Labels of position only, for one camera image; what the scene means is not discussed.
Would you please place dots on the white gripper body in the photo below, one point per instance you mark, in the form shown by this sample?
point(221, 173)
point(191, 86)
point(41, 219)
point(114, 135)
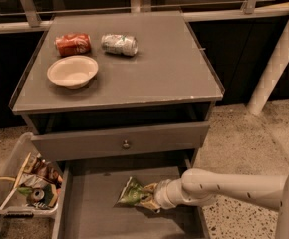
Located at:
point(163, 193)

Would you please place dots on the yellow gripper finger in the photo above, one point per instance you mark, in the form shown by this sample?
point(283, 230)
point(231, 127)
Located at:
point(150, 188)
point(150, 204)

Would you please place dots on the open lower grey drawer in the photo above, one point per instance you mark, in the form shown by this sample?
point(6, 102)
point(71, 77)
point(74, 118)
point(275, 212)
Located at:
point(88, 207)

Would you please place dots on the silver soda can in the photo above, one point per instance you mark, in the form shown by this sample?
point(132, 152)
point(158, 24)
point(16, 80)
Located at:
point(119, 44)

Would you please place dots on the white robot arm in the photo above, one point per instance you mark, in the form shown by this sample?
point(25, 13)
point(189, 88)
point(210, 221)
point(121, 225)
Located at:
point(196, 187)

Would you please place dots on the grey drawer cabinet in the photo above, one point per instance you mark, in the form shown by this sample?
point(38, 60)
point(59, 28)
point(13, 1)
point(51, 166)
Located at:
point(167, 81)

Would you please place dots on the beige paper bowl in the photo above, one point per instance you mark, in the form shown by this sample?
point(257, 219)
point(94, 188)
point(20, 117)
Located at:
point(72, 72)

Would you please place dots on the metal railing bracket left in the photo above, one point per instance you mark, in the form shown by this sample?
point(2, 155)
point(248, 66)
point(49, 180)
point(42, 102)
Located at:
point(31, 14)

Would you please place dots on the upper grey drawer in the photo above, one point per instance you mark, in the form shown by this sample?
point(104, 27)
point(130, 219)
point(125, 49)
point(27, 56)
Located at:
point(108, 142)

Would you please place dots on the brown snack wrapper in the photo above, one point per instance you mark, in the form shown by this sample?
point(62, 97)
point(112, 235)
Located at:
point(42, 169)

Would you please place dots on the round metal drawer knob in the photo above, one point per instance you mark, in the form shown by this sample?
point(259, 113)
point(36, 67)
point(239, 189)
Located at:
point(126, 144)

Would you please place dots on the red soda can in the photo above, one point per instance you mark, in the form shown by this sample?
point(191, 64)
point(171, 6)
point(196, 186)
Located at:
point(73, 44)

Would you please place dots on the green jalapeno chip bag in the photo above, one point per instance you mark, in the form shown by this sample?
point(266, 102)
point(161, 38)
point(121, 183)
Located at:
point(133, 194)

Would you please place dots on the clear plastic bin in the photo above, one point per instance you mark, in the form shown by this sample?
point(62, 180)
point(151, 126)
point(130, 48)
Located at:
point(15, 185)

